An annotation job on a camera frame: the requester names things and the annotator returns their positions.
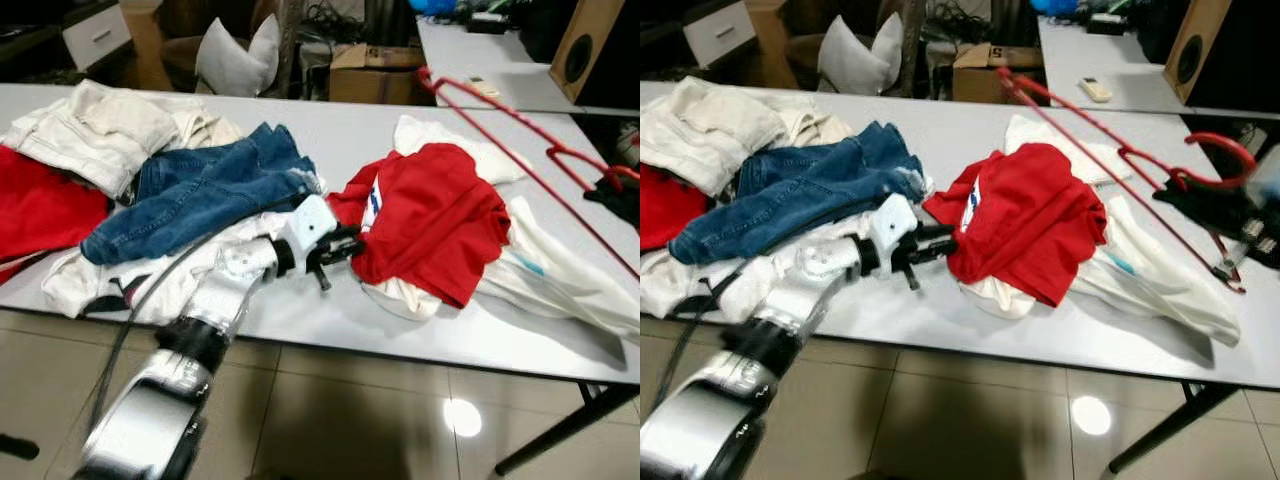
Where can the white drawer unit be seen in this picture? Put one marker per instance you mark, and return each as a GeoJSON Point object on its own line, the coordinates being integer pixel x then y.
{"type": "Point", "coordinates": [718, 35]}
{"type": "Point", "coordinates": [95, 38]}

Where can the white table with remote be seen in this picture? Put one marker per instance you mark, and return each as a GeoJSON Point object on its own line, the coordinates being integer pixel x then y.
{"type": "Point", "coordinates": [1120, 60]}
{"type": "Point", "coordinates": [500, 70]}

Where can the white long-sleeve garment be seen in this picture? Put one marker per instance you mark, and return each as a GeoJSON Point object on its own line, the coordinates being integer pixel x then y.
{"type": "Point", "coordinates": [560, 290]}
{"type": "Point", "coordinates": [1170, 300]}

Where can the grey-blue right wrist camera mount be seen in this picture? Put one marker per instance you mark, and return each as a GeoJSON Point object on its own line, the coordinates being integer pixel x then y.
{"type": "Point", "coordinates": [1265, 175]}

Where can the white remote control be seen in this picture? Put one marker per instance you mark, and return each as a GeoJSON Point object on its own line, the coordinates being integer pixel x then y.
{"type": "Point", "coordinates": [484, 87]}
{"type": "Point", "coordinates": [1096, 90]}

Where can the cream white jeans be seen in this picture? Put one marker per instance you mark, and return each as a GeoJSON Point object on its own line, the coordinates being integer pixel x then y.
{"type": "Point", "coordinates": [100, 130]}
{"type": "Point", "coordinates": [720, 130]}

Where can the light grey pillow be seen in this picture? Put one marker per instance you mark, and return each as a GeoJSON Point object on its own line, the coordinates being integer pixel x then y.
{"type": "Point", "coordinates": [235, 65]}
{"type": "Point", "coordinates": [858, 62]}

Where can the red shirt with white label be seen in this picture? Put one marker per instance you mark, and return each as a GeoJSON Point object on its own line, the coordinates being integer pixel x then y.
{"type": "Point", "coordinates": [430, 220]}
{"type": "Point", "coordinates": [1030, 220]}

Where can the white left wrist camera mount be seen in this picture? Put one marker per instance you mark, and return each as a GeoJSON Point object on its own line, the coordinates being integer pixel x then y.
{"type": "Point", "coordinates": [890, 225]}
{"type": "Point", "coordinates": [305, 225]}

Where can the wooden speaker box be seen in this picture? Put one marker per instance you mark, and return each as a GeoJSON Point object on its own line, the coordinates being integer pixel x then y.
{"type": "Point", "coordinates": [585, 50]}
{"type": "Point", "coordinates": [1205, 50]}

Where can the brown leather armchair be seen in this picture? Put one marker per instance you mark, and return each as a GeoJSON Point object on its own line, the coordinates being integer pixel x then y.
{"type": "Point", "coordinates": [178, 65]}
{"type": "Point", "coordinates": [800, 60]}

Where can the white table with black legs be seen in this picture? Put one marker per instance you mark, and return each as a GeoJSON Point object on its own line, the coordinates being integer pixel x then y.
{"type": "Point", "coordinates": [950, 120]}
{"type": "Point", "coordinates": [330, 120]}

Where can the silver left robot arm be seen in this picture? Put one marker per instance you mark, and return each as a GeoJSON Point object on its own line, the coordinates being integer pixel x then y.
{"type": "Point", "coordinates": [225, 290]}
{"type": "Point", "coordinates": [800, 290]}

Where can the red plastic hanger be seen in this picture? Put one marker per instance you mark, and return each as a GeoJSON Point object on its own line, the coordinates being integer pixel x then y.
{"type": "Point", "coordinates": [1220, 137]}
{"type": "Point", "coordinates": [428, 78]}

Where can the red garment with white trim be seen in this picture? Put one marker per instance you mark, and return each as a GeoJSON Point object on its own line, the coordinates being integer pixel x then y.
{"type": "Point", "coordinates": [40, 210]}
{"type": "Point", "coordinates": [665, 210]}

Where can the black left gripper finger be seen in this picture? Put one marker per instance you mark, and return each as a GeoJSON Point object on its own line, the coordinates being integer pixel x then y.
{"type": "Point", "coordinates": [942, 254]}
{"type": "Point", "coordinates": [350, 237]}
{"type": "Point", "coordinates": [352, 254]}
{"type": "Point", "coordinates": [940, 235]}

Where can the blue denim jeans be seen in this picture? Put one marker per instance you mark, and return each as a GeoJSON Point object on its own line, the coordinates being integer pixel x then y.
{"type": "Point", "coordinates": [200, 195]}
{"type": "Point", "coordinates": [800, 195]}

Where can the beige folded garment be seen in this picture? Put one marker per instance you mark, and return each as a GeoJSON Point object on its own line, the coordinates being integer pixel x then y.
{"type": "Point", "coordinates": [212, 128]}
{"type": "Point", "coordinates": [820, 125]}

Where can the open brown cardboard box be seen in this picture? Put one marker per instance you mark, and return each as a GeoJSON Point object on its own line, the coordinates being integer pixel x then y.
{"type": "Point", "coordinates": [370, 80]}
{"type": "Point", "coordinates": [990, 80]}

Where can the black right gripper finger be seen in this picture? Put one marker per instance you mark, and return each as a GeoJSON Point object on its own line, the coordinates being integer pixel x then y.
{"type": "Point", "coordinates": [1198, 207]}
{"type": "Point", "coordinates": [618, 203]}

